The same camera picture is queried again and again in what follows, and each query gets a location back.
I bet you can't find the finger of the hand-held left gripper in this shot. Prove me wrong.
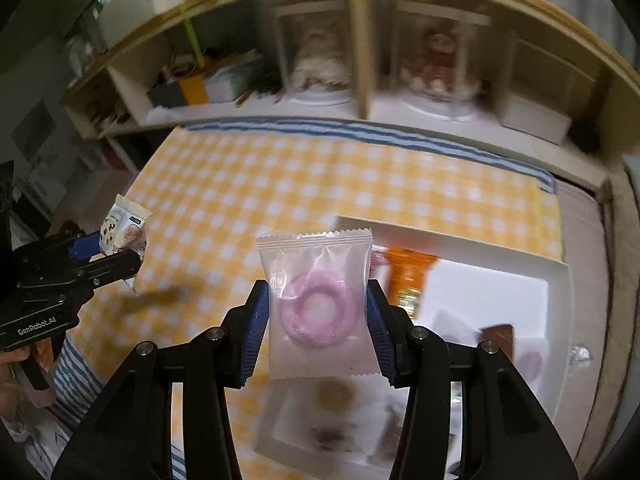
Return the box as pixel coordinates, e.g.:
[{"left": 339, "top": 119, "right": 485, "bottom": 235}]
[
  {"left": 70, "top": 249, "right": 142, "bottom": 294},
  {"left": 17, "top": 230, "right": 103, "bottom": 267}
]

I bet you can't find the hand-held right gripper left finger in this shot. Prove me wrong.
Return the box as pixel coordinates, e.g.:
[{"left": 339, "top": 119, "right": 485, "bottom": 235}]
[{"left": 50, "top": 279, "right": 271, "bottom": 480}]

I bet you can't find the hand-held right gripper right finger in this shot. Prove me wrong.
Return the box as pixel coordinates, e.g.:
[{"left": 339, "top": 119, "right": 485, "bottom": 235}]
[{"left": 365, "top": 279, "right": 574, "bottom": 480}]

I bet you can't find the white cookie print packet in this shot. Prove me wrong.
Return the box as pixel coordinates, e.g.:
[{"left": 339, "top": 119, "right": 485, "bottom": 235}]
[{"left": 99, "top": 194, "right": 152, "bottom": 262}]

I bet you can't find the orange snack packet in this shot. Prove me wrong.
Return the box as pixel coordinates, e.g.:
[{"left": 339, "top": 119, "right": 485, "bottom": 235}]
[{"left": 386, "top": 246, "right": 441, "bottom": 312}]

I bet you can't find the pink donut clear packet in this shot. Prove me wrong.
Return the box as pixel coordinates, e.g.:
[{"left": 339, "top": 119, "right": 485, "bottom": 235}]
[{"left": 256, "top": 226, "right": 374, "bottom": 379}]

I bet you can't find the round brown pastry packet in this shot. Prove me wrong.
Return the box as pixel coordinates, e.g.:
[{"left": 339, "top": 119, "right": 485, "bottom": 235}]
[{"left": 318, "top": 379, "right": 355, "bottom": 407}]

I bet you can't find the frosted clear snack packet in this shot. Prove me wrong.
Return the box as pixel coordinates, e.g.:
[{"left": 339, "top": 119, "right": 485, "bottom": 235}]
[{"left": 434, "top": 309, "right": 482, "bottom": 347}]

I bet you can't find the clear packet of cookies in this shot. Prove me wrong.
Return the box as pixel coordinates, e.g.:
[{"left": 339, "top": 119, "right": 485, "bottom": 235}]
[{"left": 369, "top": 404, "right": 407, "bottom": 467}]

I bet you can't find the clear dark chocolate packet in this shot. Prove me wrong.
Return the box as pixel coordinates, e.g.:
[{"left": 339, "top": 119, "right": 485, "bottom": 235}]
[{"left": 306, "top": 424, "right": 362, "bottom": 457}]

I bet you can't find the brown snack packet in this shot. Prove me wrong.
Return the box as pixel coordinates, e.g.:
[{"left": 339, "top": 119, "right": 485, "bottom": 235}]
[{"left": 479, "top": 323, "right": 516, "bottom": 362}]

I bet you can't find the white shallow box tray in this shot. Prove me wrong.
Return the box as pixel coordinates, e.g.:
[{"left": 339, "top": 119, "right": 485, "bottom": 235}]
[{"left": 255, "top": 215, "right": 572, "bottom": 477}]

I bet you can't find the purple disc cookie packet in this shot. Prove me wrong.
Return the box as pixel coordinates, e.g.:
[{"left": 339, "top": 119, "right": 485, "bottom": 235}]
[{"left": 510, "top": 336, "right": 549, "bottom": 387}]

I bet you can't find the person's left hand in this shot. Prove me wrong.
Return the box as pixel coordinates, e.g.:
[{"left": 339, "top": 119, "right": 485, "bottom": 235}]
[{"left": 0, "top": 337, "right": 56, "bottom": 411}]

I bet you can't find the yellow checkered tablecloth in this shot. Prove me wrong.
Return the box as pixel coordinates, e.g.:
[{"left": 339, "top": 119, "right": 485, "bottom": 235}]
[{"left": 65, "top": 124, "right": 564, "bottom": 480}]

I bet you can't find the dark green box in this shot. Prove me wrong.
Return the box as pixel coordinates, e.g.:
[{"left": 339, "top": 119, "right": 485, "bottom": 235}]
[{"left": 146, "top": 81, "right": 184, "bottom": 109}]

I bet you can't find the orange box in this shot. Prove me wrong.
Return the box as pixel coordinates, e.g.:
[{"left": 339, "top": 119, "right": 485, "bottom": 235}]
[{"left": 178, "top": 71, "right": 209, "bottom": 107}]

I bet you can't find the beige mattress sheet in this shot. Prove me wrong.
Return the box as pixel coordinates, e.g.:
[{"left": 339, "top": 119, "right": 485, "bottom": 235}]
[{"left": 551, "top": 176, "right": 617, "bottom": 480}]

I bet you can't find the tissue pack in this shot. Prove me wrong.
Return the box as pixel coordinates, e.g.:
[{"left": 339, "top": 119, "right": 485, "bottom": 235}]
[{"left": 204, "top": 56, "right": 262, "bottom": 104}]

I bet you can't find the green ribbon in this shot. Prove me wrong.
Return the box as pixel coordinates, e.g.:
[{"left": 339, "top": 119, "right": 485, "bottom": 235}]
[{"left": 181, "top": 0, "right": 207, "bottom": 69}]

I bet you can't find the white foam box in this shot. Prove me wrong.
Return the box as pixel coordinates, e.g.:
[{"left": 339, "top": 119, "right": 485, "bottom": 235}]
[{"left": 96, "top": 0, "right": 192, "bottom": 47}]

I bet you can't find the long wooden shelf unit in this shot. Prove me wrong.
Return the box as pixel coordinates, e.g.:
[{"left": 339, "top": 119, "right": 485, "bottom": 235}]
[{"left": 62, "top": 0, "right": 632, "bottom": 192}]

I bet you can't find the red dress doll display case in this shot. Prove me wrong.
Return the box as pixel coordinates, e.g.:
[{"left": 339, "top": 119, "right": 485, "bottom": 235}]
[{"left": 391, "top": 1, "right": 494, "bottom": 122}]

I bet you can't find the white dress doll display case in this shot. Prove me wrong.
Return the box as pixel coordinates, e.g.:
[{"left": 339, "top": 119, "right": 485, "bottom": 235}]
[{"left": 274, "top": 1, "right": 354, "bottom": 107}]

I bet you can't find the grey wall panel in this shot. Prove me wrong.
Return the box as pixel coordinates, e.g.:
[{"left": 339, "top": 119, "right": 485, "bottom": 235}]
[{"left": 11, "top": 101, "right": 59, "bottom": 162}]

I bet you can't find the white box with wooden frame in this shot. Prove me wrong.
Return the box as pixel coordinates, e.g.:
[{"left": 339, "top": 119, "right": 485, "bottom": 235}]
[{"left": 499, "top": 36, "right": 574, "bottom": 147}]

